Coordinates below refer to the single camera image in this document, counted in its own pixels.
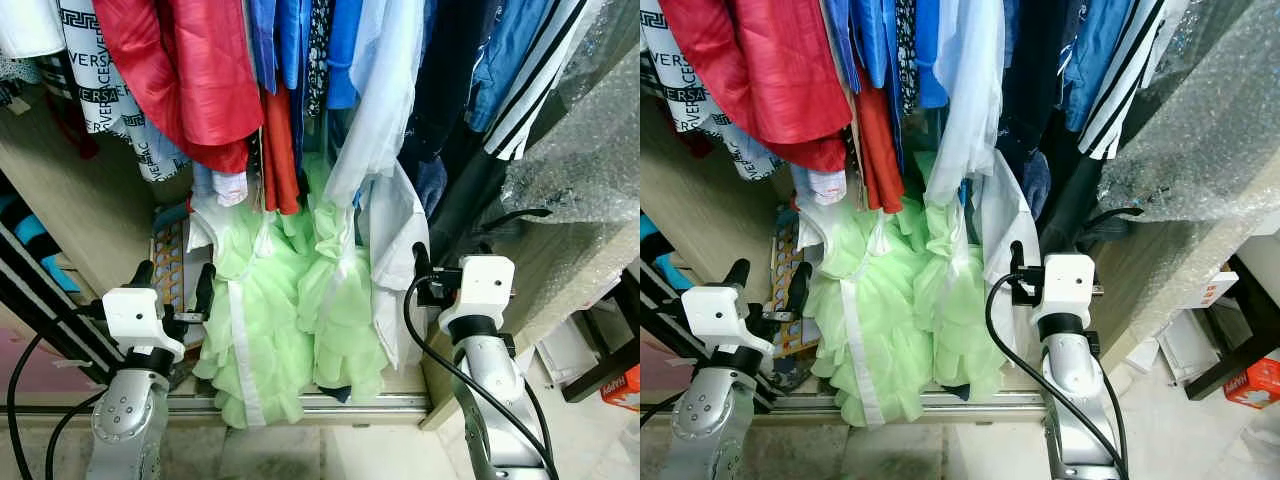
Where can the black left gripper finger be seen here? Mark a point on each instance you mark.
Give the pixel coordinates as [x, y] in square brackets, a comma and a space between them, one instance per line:
[145, 275]
[738, 274]
[798, 290]
[205, 290]

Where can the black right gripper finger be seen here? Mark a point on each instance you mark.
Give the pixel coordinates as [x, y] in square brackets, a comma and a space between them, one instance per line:
[1017, 258]
[421, 260]

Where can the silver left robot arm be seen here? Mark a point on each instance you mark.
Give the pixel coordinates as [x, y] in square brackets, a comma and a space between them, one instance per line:
[125, 425]
[705, 420]

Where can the long white garment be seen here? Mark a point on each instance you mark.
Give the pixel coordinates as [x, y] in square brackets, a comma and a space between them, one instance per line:
[1000, 240]
[395, 250]

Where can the colourful dotted board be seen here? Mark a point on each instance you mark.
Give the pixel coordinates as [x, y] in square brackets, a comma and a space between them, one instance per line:
[170, 265]
[785, 250]

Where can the wooden wardrobe back panel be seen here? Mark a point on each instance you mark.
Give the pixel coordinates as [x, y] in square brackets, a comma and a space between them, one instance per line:
[720, 210]
[90, 210]

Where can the light green ruffled dress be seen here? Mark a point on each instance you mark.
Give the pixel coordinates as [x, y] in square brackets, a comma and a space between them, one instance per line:
[900, 320]
[280, 320]

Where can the wooden wardrobe side panel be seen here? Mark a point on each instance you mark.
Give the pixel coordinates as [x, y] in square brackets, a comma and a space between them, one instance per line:
[1160, 270]
[540, 290]

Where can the small white pink garment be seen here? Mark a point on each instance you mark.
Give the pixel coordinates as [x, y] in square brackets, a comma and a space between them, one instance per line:
[825, 187]
[225, 187]

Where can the white box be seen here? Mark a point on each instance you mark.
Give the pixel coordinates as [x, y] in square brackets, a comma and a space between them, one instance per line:
[1185, 350]
[565, 350]

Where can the orange-red garment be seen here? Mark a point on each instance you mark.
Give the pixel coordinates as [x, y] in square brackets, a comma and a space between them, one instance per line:
[878, 160]
[280, 160]

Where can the pale blue sheer garment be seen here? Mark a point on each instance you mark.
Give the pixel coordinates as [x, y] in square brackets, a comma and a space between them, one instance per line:
[970, 90]
[385, 90]

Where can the navy garment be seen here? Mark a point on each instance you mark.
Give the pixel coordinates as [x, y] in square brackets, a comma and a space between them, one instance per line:
[445, 70]
[1035, 70]

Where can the white black lettered garment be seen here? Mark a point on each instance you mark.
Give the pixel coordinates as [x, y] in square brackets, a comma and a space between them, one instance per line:
[100, 80]
[675, 90]

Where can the black white striped garment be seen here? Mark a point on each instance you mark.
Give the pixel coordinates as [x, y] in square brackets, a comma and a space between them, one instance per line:
[530, 95]
[1125, 95]

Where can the bubble wrap sheet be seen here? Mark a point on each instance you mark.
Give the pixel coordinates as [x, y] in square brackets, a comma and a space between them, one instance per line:
[1210, 130]
[590, 140]

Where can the red satin garment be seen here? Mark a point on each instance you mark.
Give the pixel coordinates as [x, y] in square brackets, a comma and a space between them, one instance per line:
[770, 70]
[190, 70]

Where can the blue denim jacket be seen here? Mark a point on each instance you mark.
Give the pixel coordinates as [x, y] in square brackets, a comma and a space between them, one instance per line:
[505, 60]
[1095, 55]

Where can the bright blue garment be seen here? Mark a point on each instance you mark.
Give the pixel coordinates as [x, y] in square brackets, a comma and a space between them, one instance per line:
[932, 55]
[343, 55]

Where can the dark floral print garment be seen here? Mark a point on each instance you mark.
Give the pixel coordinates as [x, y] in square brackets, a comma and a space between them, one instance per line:
[906, 60]
[318, 60]

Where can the blue shirt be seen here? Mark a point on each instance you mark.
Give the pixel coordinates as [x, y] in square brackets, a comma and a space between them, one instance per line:
[865, 40]
[275, 40]

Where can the plain white garment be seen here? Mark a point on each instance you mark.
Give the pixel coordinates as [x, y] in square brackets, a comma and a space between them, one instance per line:
[28, 25]

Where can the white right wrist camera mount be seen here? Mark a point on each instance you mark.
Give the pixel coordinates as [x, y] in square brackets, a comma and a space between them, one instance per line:
[1065, 285]
[485, 285]

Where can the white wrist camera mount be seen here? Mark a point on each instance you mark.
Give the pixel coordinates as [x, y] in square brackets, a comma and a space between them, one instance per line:
[485, 285]
[135, 315]
[1065, 285]
[715, 312]

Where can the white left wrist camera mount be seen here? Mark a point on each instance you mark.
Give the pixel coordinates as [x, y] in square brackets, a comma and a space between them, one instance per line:
[135, 315]
[715, 312]

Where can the black metal frame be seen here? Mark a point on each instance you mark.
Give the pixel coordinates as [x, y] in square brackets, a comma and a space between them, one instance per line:
[60, 300]
[660, 305]

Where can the metal wardrobe floor rail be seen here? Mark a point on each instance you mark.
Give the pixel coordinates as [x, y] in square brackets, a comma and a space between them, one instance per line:
[1015, 402]
[350, 402]

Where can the dark table with black frame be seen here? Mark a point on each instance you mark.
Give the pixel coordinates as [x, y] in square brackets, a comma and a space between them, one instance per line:
[1240, 365]
[600, 378]

